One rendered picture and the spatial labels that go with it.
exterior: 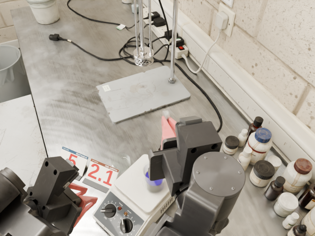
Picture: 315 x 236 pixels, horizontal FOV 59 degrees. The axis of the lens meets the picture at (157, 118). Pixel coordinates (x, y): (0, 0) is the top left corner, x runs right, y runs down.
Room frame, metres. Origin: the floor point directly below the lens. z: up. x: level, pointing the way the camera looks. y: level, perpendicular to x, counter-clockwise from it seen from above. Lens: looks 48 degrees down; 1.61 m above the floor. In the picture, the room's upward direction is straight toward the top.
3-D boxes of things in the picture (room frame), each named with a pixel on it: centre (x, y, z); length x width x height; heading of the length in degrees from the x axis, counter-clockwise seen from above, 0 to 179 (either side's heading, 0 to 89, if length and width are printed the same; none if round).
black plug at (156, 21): (1.16, 0.00, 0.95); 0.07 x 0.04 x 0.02; 115
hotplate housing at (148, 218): (0.32, 0.04, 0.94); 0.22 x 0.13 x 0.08; 139
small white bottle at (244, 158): (0.44, -0.24, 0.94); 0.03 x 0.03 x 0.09
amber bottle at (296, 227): (0.24, -0.33, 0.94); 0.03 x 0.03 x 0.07
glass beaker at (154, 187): (0.34, 0.01, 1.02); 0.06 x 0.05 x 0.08; 141
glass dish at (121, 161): (0.45, 0.11, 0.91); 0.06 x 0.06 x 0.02
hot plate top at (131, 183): (0.34, 0.03, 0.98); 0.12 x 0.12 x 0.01; 49
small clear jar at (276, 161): (0.43, -0.33, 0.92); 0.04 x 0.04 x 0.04
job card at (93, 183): (0.39, 0.16, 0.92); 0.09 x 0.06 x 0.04; 65
